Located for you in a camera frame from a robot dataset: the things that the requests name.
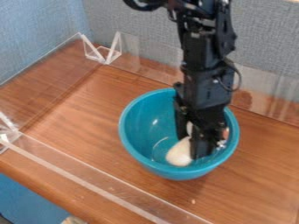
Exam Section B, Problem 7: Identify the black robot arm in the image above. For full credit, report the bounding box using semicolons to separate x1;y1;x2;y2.
123;0;240;159

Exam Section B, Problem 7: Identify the clear acrylic barrier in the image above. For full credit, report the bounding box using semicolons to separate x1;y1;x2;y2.
0;32;103;132
0;133;213;224
111;31;299;127

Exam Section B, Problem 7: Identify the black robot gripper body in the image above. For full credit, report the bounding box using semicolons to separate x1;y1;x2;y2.
173;65;237;117

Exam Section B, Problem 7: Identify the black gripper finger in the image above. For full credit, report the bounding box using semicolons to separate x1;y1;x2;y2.
174;101;190;139
190;105;229;159

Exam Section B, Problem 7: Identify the clear acrylic front barrier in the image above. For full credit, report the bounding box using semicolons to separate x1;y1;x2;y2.
0;133;213;224

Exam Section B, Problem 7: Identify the clear acrylic corner bracket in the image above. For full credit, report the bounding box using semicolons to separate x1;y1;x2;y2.
79;31;123;65

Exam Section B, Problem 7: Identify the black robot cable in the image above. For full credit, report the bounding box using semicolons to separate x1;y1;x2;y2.
218;58;244;93

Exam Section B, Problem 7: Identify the clear acrylic left barrier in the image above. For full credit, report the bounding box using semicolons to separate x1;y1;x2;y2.
0;32;103;132

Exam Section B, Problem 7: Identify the clear acrylic back barrier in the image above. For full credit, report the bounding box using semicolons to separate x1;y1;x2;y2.
111;31;299;127

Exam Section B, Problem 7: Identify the white brown toy mushroom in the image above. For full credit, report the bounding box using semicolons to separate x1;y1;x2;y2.
165;121;232;167

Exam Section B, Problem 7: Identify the blue plastic bowl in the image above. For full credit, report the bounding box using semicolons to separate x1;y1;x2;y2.
118;88;241;181

